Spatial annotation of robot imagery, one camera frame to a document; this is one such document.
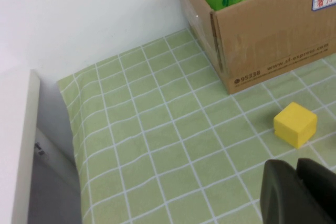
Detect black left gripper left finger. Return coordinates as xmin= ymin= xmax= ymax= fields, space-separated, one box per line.
xmin=260 ymin=158 xmax=336 ymax=224

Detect yellow foam cube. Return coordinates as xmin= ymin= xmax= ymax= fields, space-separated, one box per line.
xmin=273 ymin=101 xmax=318 ymax=150

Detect small barcode sticker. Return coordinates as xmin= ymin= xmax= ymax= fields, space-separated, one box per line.
xmin=34 ymin=142 xmax=45 ymax=156

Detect cardboard box with F2 print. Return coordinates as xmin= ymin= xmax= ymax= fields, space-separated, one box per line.
xmin=173 ymin=0 xmax=336 ymax=95

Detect green checked tablecloth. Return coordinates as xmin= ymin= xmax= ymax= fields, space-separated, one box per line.
xmin=57 ymin=28 xmax=336 ymax=224

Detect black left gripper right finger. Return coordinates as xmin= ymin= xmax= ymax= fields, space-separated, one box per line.
xmin=296 ymin=157 xmax=336 ymax=216

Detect white cabinet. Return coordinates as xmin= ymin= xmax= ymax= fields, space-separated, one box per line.
xmin=0 ymin=69 xmax=82 ymax=224

